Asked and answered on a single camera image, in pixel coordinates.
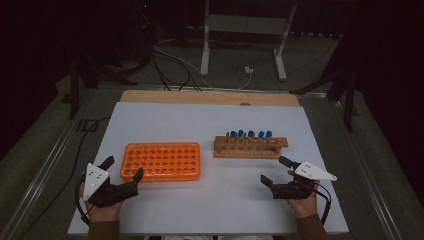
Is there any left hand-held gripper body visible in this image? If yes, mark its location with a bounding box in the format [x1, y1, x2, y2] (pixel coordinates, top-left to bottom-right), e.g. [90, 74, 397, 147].
[82, 162, 140, 208]

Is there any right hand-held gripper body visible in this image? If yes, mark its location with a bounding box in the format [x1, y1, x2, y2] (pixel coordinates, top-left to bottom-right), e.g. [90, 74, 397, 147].
[271, 160, 338, 200]

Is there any wooden test tube rack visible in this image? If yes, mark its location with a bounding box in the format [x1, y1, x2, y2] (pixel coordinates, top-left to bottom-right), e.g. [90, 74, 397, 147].
[213, 135, 289, 160]

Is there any orange plastic test tube rack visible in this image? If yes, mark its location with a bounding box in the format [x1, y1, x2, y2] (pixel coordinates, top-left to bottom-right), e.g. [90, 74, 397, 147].
[119, 142, 202, 183]

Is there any blue-capped glass test tube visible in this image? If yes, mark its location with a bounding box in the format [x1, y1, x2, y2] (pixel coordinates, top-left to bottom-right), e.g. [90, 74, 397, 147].
[257, 130, 266, 155]
[265, 130, 274, 155]
[236, 129, 245, 155]
[247, 130, 256, 155]
[229, 130, 238, 156]

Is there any person's right hand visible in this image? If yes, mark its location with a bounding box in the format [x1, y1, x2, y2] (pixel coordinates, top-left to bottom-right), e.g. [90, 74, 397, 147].
[286, 196, 319, 220]

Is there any person's left hand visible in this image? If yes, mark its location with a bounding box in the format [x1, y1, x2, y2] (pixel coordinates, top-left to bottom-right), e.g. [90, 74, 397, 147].
[78, 182, 125, 223]

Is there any black tripod stand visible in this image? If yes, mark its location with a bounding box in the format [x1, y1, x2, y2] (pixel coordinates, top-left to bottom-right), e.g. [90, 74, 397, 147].
[68, 54, 139, 120]
[289, 64, 360, 133]

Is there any grey metal stand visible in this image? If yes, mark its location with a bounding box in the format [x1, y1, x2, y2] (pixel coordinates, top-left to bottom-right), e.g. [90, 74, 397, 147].
[199, 0, 299, 82]

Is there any black floor cable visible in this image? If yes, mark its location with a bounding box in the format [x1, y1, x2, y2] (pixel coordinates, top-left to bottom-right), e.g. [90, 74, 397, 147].
[18, 115, 112, 238]

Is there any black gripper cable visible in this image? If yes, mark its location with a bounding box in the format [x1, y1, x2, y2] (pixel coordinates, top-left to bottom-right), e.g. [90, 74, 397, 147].
[75, 174, 93, 227]
[312, 181, 333, 225]

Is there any bundle of black cables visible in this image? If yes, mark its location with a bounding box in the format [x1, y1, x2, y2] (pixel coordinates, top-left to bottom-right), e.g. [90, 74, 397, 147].
[150, 44, 204, 93]

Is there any white cable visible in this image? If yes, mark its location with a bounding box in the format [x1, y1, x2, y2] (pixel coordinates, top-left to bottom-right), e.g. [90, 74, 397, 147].
[152, 45, 253, 92]

